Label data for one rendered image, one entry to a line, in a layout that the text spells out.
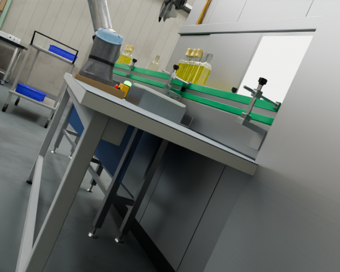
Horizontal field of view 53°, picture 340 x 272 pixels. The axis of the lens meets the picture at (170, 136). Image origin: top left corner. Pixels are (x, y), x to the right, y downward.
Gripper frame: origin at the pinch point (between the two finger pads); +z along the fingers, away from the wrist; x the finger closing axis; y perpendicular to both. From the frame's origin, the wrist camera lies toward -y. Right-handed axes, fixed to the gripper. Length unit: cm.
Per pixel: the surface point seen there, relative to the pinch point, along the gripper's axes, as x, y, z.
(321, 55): -96, 8, 11
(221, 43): 8.7, 42.0, -7.9
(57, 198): -81, -36, 69
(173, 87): 5.7, 24.0, 26.3
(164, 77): 4.0, 16.2, 24.0
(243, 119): -71, 13, 32
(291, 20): -37, 43, -20
